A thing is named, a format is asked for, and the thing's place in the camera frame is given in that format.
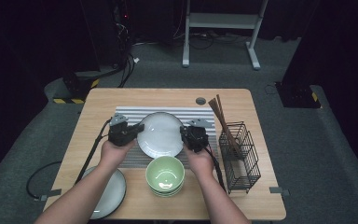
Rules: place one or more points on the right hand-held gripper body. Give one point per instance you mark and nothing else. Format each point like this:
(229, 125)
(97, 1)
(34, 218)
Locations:
(197, 137)

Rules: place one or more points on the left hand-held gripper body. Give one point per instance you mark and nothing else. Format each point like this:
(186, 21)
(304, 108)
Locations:
(121, 133)

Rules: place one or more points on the white plate black rim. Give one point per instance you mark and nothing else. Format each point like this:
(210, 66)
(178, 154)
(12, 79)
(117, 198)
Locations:
(115, 193)
(161, 135)

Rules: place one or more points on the person's left hand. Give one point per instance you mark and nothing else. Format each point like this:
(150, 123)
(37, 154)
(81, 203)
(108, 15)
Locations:
(116, 155)

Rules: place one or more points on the person's right hand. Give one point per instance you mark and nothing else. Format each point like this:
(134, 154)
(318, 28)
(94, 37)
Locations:
(202, 163)

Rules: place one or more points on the striped grey placemat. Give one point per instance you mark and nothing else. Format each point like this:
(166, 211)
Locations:
(155, 109)

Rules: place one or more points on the grey round table grommet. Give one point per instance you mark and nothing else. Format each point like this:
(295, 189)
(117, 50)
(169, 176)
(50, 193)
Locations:
(200, 101)

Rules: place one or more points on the black base yellow striped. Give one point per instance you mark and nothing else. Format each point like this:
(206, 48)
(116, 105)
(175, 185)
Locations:
(298, 96)
(77, 88)

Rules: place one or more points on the round floor cover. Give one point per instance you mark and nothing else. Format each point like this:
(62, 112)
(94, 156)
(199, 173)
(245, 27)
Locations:
(270, 90)

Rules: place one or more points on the grey tape strip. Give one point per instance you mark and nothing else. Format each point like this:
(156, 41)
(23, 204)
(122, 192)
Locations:
(52, 193)
(278, 190)

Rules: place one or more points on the dark equipment rack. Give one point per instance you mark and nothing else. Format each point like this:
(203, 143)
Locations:
(121, 31)

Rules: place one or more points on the dark curtain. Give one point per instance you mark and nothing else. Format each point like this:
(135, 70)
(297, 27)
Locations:
(338, 62)
(28, 62)

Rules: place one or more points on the white metal stand frame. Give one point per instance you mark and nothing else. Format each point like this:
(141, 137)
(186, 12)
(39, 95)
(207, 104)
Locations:
(223, 21)

